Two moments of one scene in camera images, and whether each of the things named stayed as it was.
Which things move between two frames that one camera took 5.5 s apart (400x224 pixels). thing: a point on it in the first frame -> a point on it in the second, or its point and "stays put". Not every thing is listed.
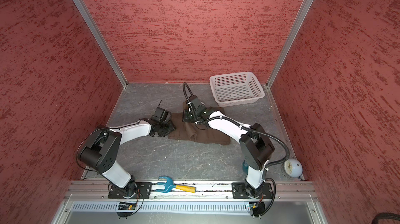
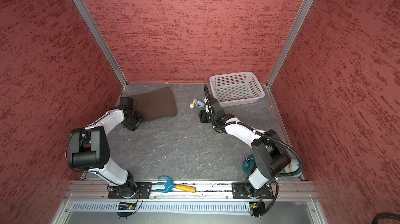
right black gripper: [186, 115] -> [203, 116]
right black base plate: [239, 191] stays put
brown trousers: [179, 129] -> [155, 104]
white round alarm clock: [291, 168] stays put
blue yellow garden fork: [170, 186] stays put
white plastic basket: [236, 88] stays put
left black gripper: [172, 128] -> [132, 127]
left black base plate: [133, 190] stays put
